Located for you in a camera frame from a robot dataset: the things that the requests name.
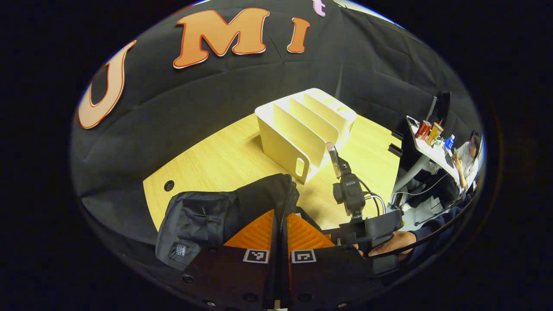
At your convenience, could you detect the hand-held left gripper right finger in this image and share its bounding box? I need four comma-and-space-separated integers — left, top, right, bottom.
285, 212, 386, 310

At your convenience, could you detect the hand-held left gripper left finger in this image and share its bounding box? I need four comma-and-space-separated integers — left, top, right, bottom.
178, 209, 278, 310

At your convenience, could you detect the black schoolbag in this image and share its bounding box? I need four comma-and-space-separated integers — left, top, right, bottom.
155, 173, 324, 303

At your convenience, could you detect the white bookshelf organizer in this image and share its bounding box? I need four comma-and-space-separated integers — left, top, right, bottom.
254, 87, 358, 185

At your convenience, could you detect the white office desk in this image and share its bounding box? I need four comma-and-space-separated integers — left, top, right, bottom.
390, 115, 461, 197

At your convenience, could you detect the orange drink cup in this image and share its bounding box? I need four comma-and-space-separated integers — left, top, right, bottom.
426, 119, 445, 146

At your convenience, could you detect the black monitor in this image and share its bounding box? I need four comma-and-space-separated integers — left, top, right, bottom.
426, 90, 452, 127

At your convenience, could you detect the black backdrop cloth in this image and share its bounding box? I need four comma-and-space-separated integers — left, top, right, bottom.
70, 0, 474, 247

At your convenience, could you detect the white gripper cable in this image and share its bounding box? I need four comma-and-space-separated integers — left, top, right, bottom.
361, 178, 388, 217

